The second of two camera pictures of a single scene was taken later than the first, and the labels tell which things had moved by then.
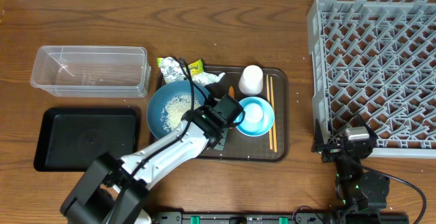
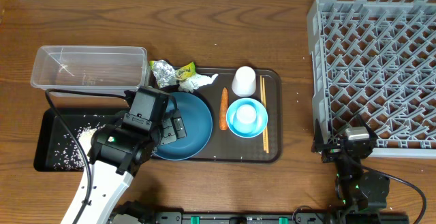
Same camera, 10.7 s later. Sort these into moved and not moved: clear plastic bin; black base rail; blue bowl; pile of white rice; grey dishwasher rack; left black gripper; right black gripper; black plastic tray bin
Moved: blue bowl; left black gripper; pile of white rice
Not moved: black plastic tray bin; grey dishwasher rack; right black gripper; black base rail; clear plastic bin
